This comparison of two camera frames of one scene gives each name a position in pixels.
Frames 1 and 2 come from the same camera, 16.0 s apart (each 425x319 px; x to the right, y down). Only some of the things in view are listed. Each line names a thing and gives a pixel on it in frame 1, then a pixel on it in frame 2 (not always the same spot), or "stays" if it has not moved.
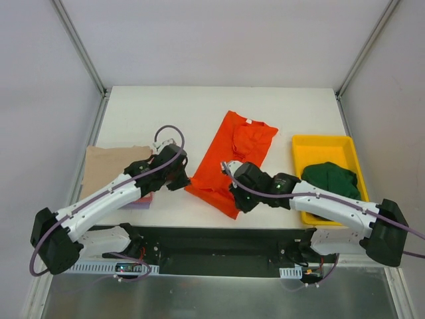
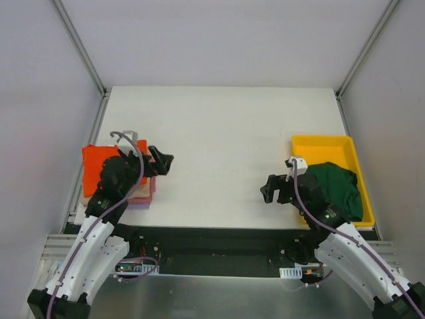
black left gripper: [179, 179] -> [151, 163]
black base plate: [200, 251] stays
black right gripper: [238, 195] -> [282, 189]
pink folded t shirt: [146, 199] stays
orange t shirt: [238, 139] -> [93, 159]
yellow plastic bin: [340, 150] stays
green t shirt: [333, 177] stays
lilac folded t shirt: [135, 205] stays
